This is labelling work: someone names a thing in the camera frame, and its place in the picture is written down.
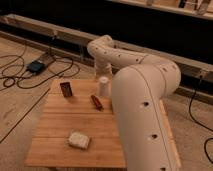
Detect wooden table board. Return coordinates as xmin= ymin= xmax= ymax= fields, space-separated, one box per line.
xmin=25 ymin=78 xmax=183 ymax=169

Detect white sponge block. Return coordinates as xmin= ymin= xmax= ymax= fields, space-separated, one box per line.
xmin=68 ymin=132 xmax=90 ymax=149

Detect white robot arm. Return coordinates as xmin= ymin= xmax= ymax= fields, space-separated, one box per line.
xmin=87 ymin=35 xmax=181 ymax=171

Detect black power adapter box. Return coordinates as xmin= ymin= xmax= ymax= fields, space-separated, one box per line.
xmin=27 ymin=61 xmax=45 ymax=74

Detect white ceramic cup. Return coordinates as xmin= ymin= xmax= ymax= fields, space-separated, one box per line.
xmin=98 ymin=76 xmax=110 ymax=97

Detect small brown stick object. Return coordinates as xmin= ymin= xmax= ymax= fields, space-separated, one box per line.
xmin=91 ymin=95 xmax=103 ymax=110

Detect black floor cable left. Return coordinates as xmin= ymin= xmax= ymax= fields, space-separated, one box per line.
xmin=0 ymin=43 xmax=81 ymax=90

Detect black floor cable right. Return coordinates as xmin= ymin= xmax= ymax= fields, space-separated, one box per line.
xmin=188 ymin=74 xmax=213 ymax=165

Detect black floor cable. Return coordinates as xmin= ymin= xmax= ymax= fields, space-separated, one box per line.
xmin=188 ymin=74 xmax=213 ymax=165
xmin=0 ymin=43 xmax=81 ymax=90

